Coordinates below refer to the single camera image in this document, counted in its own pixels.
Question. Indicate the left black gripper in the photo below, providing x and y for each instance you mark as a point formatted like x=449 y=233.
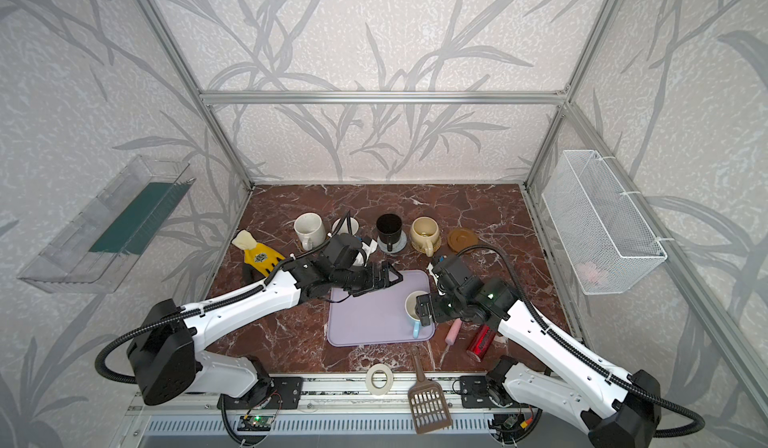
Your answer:
x=372 y=277

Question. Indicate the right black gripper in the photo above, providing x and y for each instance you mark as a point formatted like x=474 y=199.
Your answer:
x=432 y=307

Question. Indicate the light blue mug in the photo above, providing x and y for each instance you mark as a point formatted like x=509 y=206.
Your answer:
x=410 y=305

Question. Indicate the white speckled mug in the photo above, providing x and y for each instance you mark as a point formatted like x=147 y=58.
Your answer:
x=310 y=230

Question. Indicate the grey woven round coaster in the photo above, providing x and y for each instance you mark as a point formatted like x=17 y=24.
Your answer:
x=395 y=247

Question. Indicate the black mug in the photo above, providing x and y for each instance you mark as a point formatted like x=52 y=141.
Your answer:
x=389 y=227

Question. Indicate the beige mug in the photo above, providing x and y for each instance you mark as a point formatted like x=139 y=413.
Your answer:
x=425 y=227

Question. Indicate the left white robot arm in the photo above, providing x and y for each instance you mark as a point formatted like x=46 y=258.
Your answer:
x=168 y=354

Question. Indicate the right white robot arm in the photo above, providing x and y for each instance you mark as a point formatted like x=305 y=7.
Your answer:
x=613 y=407

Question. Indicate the purple pink spatula scoop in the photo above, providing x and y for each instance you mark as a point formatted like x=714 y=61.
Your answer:
x=453 y=332

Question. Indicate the red bottle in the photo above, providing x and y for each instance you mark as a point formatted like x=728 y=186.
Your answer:
x=480 y=343

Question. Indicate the lavender plastic tray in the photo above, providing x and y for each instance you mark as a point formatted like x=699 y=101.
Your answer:
x=375 y=318

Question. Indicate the yellow work glove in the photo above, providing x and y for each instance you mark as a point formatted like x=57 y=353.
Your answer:
x=259 y=259

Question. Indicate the brown slotted litter scoop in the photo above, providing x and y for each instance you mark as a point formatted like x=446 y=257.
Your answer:
x=428 y=406

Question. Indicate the white tape roll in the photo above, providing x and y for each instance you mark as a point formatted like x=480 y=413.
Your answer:
x=379 y=379

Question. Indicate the green circuit board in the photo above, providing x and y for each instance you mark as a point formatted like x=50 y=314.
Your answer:
x=255 y=423

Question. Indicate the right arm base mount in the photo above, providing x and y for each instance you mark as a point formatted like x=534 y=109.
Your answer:
x=486 y=391

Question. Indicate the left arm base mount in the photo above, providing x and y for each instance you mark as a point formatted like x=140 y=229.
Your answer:
x=284 y=393

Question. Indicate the white wire mesh basket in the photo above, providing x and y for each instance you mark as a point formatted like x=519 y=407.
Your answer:
x=608 y=242

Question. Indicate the aluminium frame rail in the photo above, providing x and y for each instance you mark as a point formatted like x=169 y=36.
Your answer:
x=383 y=97

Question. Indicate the clear plastic wall shelf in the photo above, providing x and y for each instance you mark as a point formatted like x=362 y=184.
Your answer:
x=96 y=250

